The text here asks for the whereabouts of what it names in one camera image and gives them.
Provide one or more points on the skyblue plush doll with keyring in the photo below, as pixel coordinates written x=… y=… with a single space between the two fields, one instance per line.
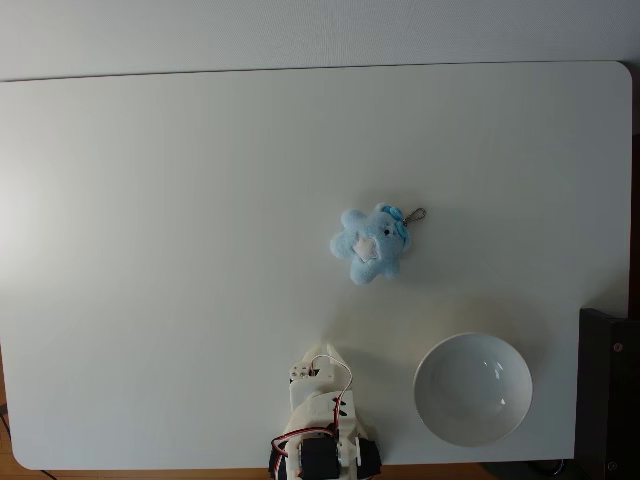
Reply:
x=370 y=250

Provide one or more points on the white ceramic bowl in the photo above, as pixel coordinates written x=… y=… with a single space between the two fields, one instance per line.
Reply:
x=472 y=390

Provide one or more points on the black table clamp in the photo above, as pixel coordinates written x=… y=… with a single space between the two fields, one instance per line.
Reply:
x=371 y=456
x=275 y=460

